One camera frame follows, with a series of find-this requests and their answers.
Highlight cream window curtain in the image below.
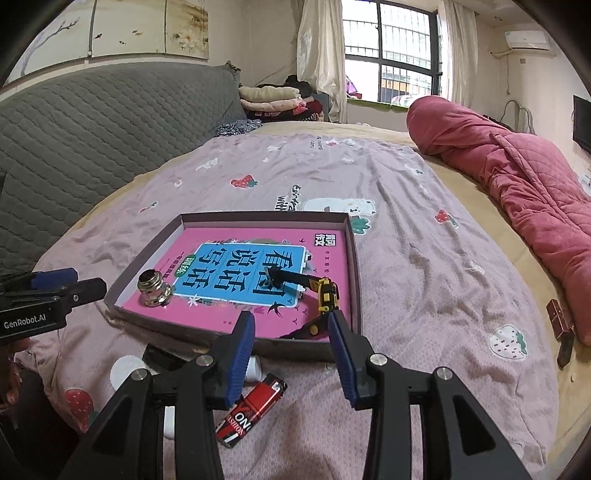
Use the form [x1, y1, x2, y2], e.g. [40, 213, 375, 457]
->
[298, 0, 347, 123]
[441, 0, 478, 109]

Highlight person's left hand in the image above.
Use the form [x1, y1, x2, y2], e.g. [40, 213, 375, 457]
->
[0, 339, 25, 408]

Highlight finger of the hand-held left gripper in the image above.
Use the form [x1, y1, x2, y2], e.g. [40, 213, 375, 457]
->
[0, 268, 78, 292]
[55, 278, 108, 308]

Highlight grey metal frame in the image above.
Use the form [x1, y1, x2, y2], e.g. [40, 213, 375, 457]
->
[501, 99, 536, 136]

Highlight grey quilted headboard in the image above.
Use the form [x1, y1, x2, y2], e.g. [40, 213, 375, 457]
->
[0, 62, 247, 278]

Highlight black garment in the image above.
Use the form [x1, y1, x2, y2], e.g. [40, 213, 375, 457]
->
[284, 75, 315, 97]

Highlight red black lighter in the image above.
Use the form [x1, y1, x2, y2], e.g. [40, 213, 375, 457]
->
[216, 373, 287, 448]

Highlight pink quilted blanket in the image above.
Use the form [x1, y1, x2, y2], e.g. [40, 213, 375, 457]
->
[406, 95, 591, 344]

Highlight dark patterned cloth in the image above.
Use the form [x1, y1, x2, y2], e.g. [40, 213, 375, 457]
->
[217, 119, 262, 138]

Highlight shallow grey cardboard box tray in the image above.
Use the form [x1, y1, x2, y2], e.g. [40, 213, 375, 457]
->
[104, 211, 363, 362]

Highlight black television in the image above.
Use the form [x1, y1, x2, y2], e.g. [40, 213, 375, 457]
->
[573, 95, 591, 153]

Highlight flat black object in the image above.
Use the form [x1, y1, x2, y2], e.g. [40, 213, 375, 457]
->
[142, 342, 190, 374]

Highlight white air conditioner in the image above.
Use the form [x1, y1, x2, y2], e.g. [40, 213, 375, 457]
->
[504, 30, 552, 52]

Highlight painted wall mural panel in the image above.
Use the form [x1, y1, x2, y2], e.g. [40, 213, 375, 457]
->
[4, 0, 211, 86]

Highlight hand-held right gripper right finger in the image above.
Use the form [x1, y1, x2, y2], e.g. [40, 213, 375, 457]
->
[327, 310, 532, 480]

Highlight pink strawberry print bedsheet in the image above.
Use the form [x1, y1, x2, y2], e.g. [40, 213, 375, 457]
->
[32, 134, 561, 480]

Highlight pink exercise book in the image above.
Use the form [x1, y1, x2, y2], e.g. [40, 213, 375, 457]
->
[113, 227, 354, 340]

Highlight pink folded blanket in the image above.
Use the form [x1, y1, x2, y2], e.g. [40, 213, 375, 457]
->
[242, 98, 306, 114]

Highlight cream folded blanket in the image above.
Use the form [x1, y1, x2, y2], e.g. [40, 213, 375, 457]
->
[239, 85, 301, 103]

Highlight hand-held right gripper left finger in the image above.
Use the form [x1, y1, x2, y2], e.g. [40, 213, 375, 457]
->
[60, 310, 256, 480]

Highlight barred window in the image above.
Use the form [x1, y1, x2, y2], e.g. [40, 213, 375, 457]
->
[342, 0, 444, 104]

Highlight dark brown small box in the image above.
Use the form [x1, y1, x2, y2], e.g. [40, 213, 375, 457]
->
[557, 332, 575, 368]

